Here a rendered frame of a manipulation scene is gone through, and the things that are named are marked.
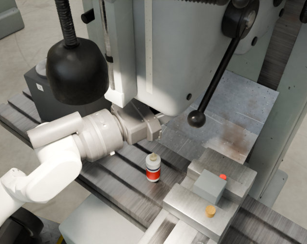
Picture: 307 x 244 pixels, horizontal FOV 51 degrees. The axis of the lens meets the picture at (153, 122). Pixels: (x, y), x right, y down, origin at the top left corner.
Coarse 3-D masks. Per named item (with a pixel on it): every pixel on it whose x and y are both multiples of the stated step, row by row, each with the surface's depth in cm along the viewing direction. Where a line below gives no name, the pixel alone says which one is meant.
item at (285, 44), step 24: (288, 0) 75; (288, 24) 78; (264, 48) 86; (288, 48) 82; (240, 72) 96; (264, 72) 90; (288, 72) 86; (288, 96) 91; (288, 120) 96; (264, 144) 108; (288, 144) 131; (264, 168) 116
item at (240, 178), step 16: (208, 160) 87; (224, 160) 87; (192, 176) 82; (240, 176) 83; (224, 192) 78; (240, 192) 76; (224, 208) 77; (160, 224) 75; (176, 224) 75; (144, 240) 72; (160, 240) 72; (176, 240) 72; (192, 240) 72; (208, 240) 72
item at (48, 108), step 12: (36, 72) 93; (36, 84) 92; (48, 84) 90; (36, 96) 97; (48, 96) 93; (36, 108) 103; (48, 108) 99; (60, 108) 95; (72, 108) 91; (84, 108) 88; (96, 108) 93; (108, 108) 100; (48, 120) 104
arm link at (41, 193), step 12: (60, 156) 55; (72, 156) 56; (12, 168) 60; (36, 168) 55; (48, 168) 54; (60, 168) 55; (72, 168) 57; (0, 180) 58; (12, 180) 56; (24, 180) 55; (36, 180) 54; (48, 180) 55; (60, 180) 57; (72, 180) 58; (12, 192) 56; (24, 192) 55; (36, 192) 55; (48, 192) 57
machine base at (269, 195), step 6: (276, 174) 177; (282, 174) 177; (276, 180) 175; (282, 180) 175; (270, 186) 172; (276, 186) 172; (282, 186) 174; (264, 192) 170; (270, 192) 170; (276, 192) 170; (264, 198) 167; (270, 198) 167; (264, 204) 165; (270, 204) 165
